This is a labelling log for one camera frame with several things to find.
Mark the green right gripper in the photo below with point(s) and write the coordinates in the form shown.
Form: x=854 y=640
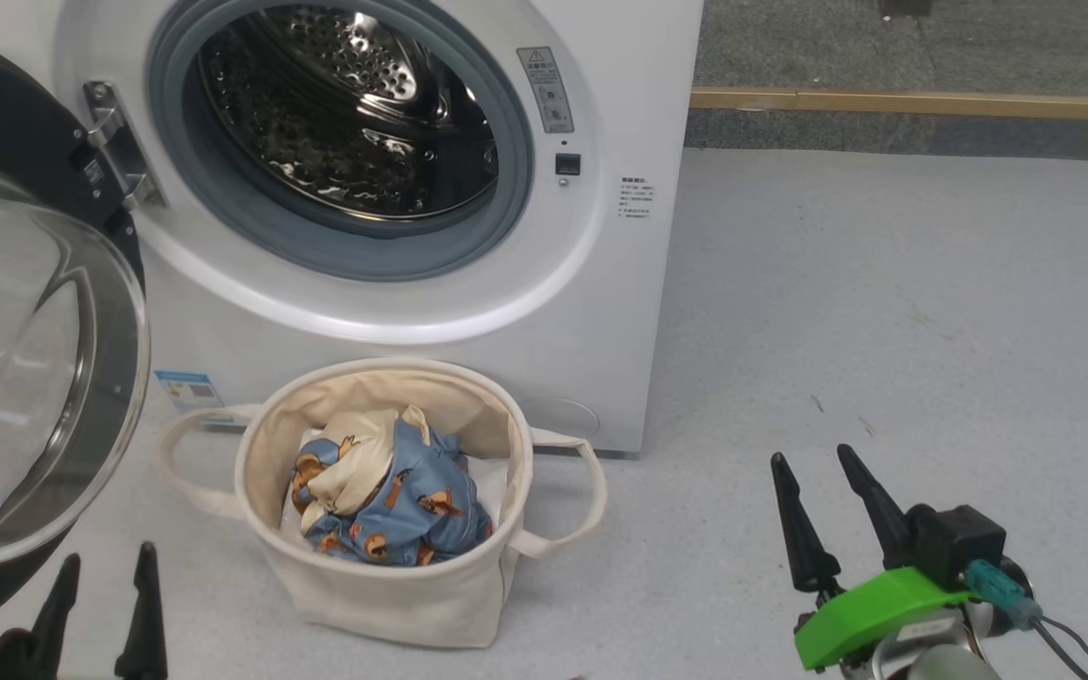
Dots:
x=865 y=614

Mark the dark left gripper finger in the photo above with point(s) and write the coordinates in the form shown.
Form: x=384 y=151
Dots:
x=55 y=623
x=144 y=633

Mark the blue bear-print clothes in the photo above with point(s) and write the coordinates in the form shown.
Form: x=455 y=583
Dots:
x=421 y=501

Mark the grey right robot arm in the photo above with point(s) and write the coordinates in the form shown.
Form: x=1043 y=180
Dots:
x=950 y=666

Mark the cream canvas laundry basket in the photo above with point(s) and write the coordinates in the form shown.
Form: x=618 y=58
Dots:
x=393 y=604

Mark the white cloth basket liner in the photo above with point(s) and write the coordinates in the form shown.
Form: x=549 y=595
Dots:
x=492 y=486

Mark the white front-load washing machine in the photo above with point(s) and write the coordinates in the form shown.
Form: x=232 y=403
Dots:
x=553 y=312

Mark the black door latch socket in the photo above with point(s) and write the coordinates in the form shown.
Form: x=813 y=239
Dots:
x=568 y=163

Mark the metal door hinge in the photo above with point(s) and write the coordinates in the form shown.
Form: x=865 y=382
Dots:
x=119 y=142

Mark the blue energy label sticker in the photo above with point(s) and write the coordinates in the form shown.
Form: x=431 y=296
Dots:
x=187 y=389

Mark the white round filter cover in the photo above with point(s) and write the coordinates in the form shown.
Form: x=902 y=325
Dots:
x=563 y=417

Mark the clear text notice label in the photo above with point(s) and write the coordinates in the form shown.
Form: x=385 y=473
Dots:
x=636 y=196

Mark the grey warning sticker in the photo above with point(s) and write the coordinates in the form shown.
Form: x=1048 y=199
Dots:
x=546 y=90

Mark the steel perforated drum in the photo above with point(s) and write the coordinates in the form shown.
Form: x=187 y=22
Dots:
x=346 y=104

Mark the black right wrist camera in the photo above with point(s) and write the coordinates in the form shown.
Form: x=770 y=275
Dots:
x=955 y=543

